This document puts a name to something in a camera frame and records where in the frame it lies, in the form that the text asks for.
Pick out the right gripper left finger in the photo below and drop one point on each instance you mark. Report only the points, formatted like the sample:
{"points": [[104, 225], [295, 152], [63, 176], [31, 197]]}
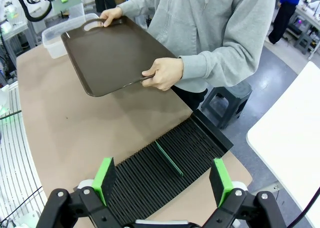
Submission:
{"points": [[100, 183]]}

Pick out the clear plastic box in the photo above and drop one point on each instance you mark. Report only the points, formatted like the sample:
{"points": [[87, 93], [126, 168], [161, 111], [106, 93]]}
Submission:
{"points": [[53, 46]]}

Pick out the person's left forearm grey sleeve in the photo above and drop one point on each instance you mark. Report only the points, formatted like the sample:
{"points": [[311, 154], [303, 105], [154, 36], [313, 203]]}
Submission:
{"points": [[220, 62]]}

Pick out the person's left hand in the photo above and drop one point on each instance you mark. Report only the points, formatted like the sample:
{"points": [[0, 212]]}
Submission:
{"points": [[166, 72]]}

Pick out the green rectangular PCB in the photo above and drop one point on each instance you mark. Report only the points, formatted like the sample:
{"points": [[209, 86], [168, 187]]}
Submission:
{"points": [[170, 160]]}

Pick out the person in blue top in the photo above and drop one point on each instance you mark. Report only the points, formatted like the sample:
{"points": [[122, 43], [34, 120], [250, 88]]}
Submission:
{"points": [[285, 12]]}

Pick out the person's right hand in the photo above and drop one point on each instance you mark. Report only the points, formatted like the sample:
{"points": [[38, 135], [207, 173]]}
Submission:
{"points": [[111, 15]]}

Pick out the person in grey hoodie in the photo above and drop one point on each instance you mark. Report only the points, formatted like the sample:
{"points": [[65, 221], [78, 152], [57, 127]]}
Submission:
{"points": [[212, 25]]}

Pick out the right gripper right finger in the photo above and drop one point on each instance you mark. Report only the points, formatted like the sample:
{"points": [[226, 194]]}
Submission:
{"points": [[221, 185]]}

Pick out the person's right forearm grey sleeve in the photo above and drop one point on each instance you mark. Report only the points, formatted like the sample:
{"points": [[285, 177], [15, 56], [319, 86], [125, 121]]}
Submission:
{"points": [[140, 1]]}

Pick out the dark brown plastic tray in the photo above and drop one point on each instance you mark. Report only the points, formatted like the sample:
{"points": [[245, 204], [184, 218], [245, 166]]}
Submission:
{"points": [[112, 57]]}

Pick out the black slotted PCB rack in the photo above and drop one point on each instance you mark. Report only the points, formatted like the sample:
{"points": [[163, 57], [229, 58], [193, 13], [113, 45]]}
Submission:
{"points": [[155, 183]]}

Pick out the grey plastic stool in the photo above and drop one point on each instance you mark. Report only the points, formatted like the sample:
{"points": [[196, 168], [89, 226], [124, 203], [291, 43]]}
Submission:
{"points": [[303, 42], [227, 100]]}

